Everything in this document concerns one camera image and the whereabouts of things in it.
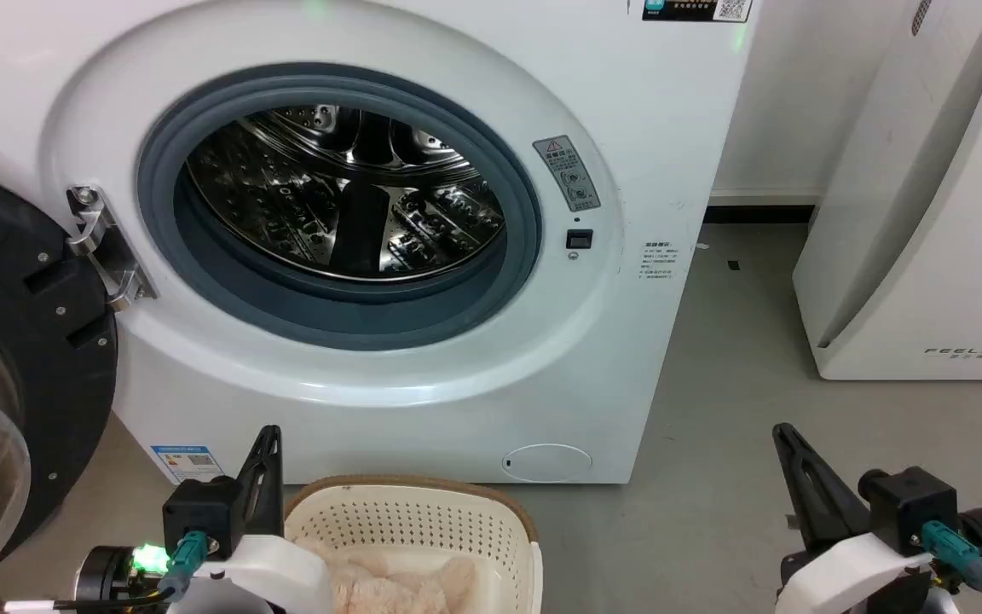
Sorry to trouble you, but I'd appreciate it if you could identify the white air purifier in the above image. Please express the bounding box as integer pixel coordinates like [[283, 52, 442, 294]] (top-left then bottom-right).
[[792, 0, 982, 381]]

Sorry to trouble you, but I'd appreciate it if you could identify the dark QR code sticker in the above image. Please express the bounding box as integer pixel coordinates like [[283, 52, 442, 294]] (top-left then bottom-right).
[[643, 0, 752, 23]]

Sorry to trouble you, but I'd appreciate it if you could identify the black round washer door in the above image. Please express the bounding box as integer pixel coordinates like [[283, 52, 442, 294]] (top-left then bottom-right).
[[0, 162, 119, 591]]

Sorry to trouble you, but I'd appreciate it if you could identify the cream perforated laundry basket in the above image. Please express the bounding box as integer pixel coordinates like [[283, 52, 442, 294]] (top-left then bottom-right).
[[284, 475, 543, 614]]

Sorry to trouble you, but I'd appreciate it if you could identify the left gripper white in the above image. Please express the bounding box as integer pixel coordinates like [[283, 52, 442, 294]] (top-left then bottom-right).
[[169, 425, 335, 614]]

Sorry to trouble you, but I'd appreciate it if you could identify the blue energy label sticker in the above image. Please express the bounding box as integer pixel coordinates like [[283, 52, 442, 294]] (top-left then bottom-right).
[[150, 443, 224, 485]]

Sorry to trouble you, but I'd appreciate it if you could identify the grey rubber door gasket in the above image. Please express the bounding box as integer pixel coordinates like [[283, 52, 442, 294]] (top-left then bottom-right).
[[136, 64, 543, 352]]

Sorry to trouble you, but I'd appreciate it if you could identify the metal door hinge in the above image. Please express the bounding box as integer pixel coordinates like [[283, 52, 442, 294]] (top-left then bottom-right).
[[66, 184, 157, 312]]

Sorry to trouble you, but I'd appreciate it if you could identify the right teal plug cable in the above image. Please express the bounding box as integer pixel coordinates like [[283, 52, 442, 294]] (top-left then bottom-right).
[[921, 520, 982, 614]]

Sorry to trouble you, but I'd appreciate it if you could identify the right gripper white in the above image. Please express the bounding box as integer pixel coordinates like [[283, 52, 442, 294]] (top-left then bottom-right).
[[773, 423, 937, 614]]

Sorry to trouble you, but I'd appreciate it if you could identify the white front-load washing machine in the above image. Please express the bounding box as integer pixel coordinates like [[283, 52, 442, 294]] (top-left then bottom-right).
[[0, 0, 756, 485]]

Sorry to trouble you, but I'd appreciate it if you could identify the beige fluffy cloth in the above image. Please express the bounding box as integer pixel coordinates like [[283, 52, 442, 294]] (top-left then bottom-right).
[[295, 537, 479, 614]]

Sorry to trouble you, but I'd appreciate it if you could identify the grey warning sticker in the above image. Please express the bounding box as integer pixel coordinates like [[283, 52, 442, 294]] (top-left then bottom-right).
[[532, 135, 603, 213]]

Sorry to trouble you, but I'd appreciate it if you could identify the stainless steel washing machine drum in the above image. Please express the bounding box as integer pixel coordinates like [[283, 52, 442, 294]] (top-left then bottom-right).
[[186, 104, 506, 282]]

